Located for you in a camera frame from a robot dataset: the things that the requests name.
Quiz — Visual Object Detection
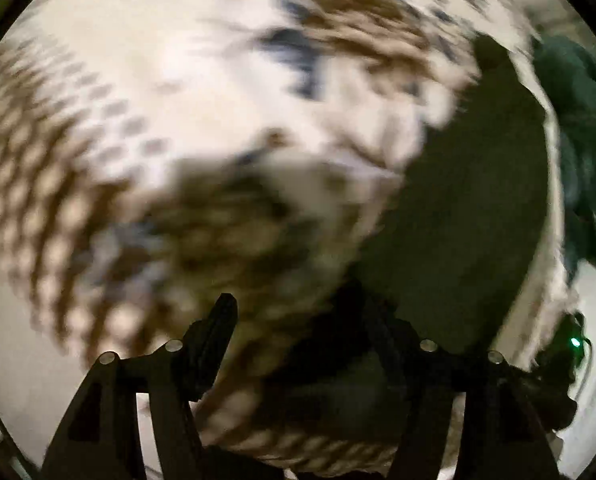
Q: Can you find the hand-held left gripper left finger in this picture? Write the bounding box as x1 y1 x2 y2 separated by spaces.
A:
41 293 239 480

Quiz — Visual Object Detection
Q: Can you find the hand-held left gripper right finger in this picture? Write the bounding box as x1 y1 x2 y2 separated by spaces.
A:
361 292 561 480

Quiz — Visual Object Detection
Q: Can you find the dark olive cloth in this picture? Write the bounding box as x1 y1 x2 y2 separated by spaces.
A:
258 32 551 441

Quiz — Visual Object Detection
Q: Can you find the white brown patterned cloth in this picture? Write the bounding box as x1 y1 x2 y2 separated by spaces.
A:
0 0 573 477

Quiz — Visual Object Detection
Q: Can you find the dark green cloth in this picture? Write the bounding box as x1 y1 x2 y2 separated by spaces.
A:
530 35 596 286

